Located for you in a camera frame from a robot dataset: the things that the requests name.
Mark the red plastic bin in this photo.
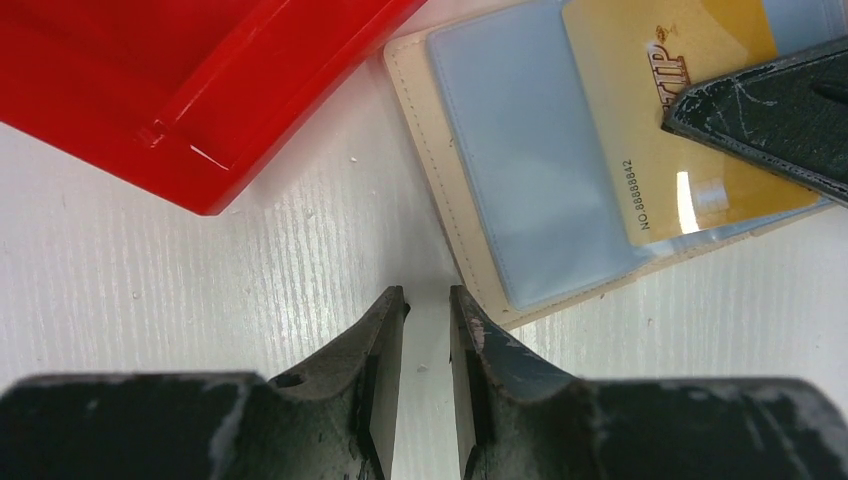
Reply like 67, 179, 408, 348
1, 0, 420, 216

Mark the yellow credit card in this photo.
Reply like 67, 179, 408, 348
562, 1, 819, 246

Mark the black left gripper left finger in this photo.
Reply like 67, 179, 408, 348
1, 286, 409, 479

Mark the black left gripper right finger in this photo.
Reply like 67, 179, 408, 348
450, 285, 847, 479

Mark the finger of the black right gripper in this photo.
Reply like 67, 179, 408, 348
661, 37, 847, 206

